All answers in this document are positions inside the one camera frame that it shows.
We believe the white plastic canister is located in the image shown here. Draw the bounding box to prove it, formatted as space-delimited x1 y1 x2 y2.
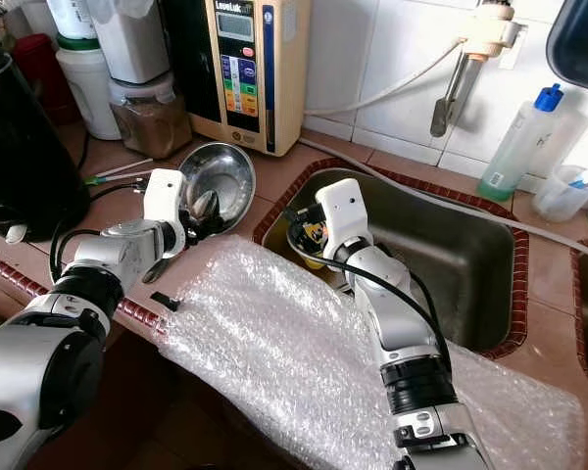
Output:
86 0 172 86

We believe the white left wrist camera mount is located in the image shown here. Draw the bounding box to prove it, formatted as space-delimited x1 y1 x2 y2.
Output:
143 168 187 258

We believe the grey drain hose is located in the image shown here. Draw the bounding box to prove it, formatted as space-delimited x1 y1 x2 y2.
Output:
299 137 588 265

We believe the black electric kettle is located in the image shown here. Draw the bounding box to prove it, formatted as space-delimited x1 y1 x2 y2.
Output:
0 44 91 246

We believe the beige water ionizer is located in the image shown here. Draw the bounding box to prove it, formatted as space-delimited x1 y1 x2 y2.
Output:
159 0 313 158

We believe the black tape strip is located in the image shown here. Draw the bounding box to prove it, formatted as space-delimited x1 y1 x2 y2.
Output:
149 291 182 312

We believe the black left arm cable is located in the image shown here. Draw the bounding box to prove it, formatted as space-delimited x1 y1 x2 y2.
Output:
47 184 150 295

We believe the clear bubble wrap sheet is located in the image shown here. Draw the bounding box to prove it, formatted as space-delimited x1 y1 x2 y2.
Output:
162 235 587 470

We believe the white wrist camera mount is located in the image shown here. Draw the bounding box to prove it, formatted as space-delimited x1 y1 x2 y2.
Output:
314 178 368 260
143 168 187 258

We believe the red container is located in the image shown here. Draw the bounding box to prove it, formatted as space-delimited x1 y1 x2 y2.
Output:
12 34 65 99

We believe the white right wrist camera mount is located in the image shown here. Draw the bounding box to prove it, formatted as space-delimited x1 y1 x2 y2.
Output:
314 178 368 260

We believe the white labelled bottle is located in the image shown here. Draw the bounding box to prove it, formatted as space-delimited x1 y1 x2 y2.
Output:
44 0 99 42

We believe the clear green dish soap bottle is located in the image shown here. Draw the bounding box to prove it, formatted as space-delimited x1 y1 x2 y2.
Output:
477 83 564 204

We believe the stainless steel bowl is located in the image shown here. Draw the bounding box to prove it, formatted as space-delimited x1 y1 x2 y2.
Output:
178 142 258 236

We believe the white container with green lid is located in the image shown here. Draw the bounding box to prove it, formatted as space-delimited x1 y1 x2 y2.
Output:
56 37 123 141

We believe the clear jar of brown powder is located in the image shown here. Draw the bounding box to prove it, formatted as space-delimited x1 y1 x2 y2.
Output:
110 76 194 161

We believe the white ionizer hose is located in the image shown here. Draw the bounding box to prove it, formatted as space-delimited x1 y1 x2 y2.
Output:
304 39 471 118

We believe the large steel sink basin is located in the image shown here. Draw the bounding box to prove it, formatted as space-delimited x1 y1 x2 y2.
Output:
260 166 525 353

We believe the dark blue glossy tray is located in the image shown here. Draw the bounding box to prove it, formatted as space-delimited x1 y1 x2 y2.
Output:
547 0 588 96

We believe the yellow plastic bowl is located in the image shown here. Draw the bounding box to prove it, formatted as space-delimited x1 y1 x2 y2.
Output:
294 245 329 272

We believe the grey wall faucet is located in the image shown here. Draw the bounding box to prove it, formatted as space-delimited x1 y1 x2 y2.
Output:
429 0 525 138

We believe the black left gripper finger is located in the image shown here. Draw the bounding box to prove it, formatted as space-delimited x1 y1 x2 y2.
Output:
188 190 223 234

